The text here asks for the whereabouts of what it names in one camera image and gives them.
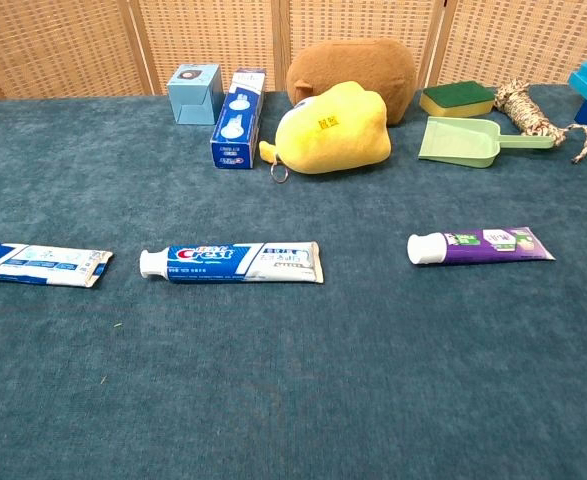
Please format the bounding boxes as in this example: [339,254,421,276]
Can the blue Crest toothpaste tube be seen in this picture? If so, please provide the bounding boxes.
[139,241,325,285]

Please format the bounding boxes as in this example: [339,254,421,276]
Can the light green dustpan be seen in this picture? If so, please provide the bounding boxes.
[417,116,557,170]

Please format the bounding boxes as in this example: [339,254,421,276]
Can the yellow plush toy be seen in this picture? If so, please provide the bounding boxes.
[258,80,392,175]

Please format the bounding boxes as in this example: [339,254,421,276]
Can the wicker folding screen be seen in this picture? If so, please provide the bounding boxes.
[0,0,587,101]

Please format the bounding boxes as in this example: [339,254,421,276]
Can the blue toothpaste carton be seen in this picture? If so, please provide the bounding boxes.
[209,68,268,170]

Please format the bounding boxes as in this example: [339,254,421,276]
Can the flat toothpaste carton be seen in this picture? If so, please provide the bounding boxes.
[0,241,114,289]

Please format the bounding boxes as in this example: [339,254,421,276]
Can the green yellow sponge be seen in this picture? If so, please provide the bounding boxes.
[418,80,497,119]

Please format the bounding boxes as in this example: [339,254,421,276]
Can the metal key ring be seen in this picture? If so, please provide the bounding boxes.
[269,154,289,184]

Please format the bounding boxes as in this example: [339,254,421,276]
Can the purple toothpaste tube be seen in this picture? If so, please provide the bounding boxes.
[406,226,557,266]

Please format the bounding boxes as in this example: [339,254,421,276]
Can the blue table cloth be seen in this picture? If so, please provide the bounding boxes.
[0,83,587,480]

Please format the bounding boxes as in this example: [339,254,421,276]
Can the brown plush toy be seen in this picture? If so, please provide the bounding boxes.
[285,37,419,127]

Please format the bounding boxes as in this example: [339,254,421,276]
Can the beige rope bundle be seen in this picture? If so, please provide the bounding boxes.
[493,79,587,165]

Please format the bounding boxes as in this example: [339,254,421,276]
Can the small light blue box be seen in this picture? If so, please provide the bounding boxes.
[166,63,225,126]

